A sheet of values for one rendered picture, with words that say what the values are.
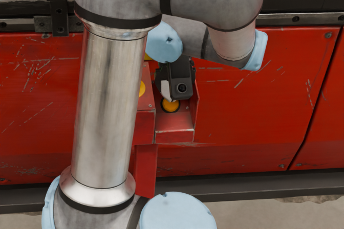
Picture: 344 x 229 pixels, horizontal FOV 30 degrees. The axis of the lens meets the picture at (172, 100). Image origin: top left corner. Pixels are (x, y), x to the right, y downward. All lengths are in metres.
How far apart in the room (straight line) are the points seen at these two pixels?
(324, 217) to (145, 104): 1.03
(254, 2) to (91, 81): 0.24
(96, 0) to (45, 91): 0.96
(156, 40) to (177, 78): 0.20
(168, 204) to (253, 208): 1.27
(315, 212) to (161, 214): 1.36
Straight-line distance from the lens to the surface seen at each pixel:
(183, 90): 1.32
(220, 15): 0.80
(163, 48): 1.16
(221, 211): 2.20
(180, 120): 1.49
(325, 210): 2.29
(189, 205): 0.98
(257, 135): 1.96
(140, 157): 1.61
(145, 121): 1.43
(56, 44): 1.63
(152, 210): 0.96
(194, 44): 1.16
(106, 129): 0.89
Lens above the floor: 1.80
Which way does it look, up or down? 46 degrees down
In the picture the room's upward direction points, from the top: 5 degrees clockwise
